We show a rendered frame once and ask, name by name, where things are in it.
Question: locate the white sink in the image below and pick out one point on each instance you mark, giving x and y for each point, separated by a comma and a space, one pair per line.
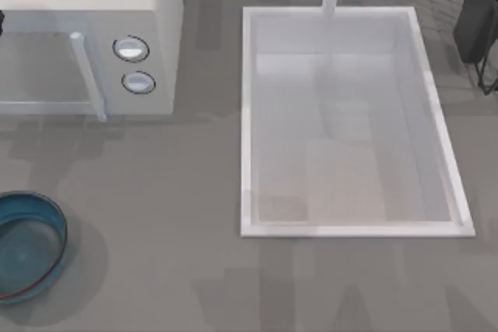
350, 133

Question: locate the small microwave knob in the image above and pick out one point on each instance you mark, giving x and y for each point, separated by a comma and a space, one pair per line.
138, 82

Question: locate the pale microwave oven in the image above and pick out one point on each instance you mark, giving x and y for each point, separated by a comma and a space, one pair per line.
163, 36

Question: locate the large microwave knob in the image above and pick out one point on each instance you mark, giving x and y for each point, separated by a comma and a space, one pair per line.
130, 49

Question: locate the microwave glass door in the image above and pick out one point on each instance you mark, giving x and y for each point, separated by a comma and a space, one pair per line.
39, 71

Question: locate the blue bowl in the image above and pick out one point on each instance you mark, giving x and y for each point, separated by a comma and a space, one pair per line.
27, 246

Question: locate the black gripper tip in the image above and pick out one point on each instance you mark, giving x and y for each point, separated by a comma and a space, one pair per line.
1, 22

